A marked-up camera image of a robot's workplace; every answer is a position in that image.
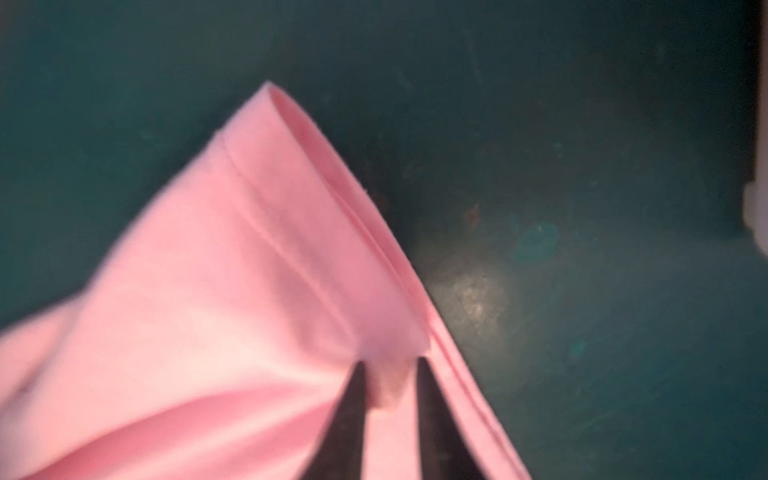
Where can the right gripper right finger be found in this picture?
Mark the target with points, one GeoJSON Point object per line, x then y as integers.
{"type": "Point", "coordinates": [443, 452]}

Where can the white plastic laundry basket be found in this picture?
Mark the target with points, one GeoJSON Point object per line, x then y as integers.
{"type": "Point", "coordinates": [755, 192]}

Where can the pink t shirt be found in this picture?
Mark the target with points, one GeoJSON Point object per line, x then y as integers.
{"type": "Point", "coordinates": [218, 335]}

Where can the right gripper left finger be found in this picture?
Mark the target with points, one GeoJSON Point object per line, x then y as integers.
{"type": "Point", "coordinates": [340, 452]}

